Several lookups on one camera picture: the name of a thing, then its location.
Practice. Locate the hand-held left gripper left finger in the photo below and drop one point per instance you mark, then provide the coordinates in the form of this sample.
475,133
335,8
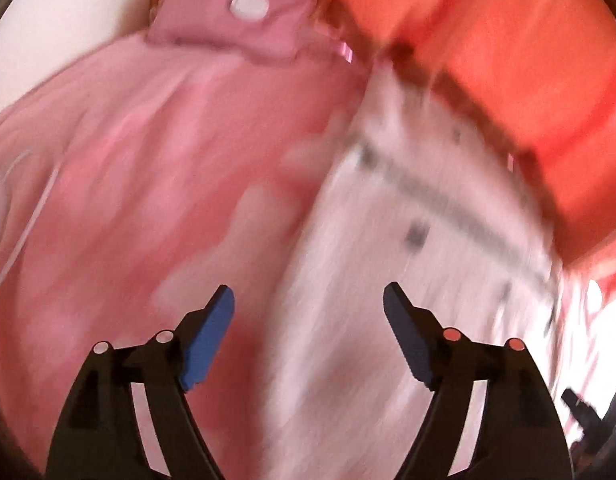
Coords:
209,342

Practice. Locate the white small garment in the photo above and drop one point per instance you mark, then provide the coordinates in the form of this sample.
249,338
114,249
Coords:
427,240

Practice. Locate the pink bed sheet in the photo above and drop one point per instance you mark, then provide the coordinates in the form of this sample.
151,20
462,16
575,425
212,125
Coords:
128,200

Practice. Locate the shiny pink trim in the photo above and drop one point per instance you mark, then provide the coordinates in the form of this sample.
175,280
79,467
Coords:
346,51

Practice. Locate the orange curtain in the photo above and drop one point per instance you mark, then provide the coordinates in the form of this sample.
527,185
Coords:
512,60

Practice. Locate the pink flap with white button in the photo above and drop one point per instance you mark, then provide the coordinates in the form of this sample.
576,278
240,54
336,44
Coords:
223,25

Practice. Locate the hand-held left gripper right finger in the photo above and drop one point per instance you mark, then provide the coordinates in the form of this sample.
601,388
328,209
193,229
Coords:
409,340

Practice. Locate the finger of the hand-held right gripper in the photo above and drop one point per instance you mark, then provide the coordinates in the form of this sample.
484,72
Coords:
577,407

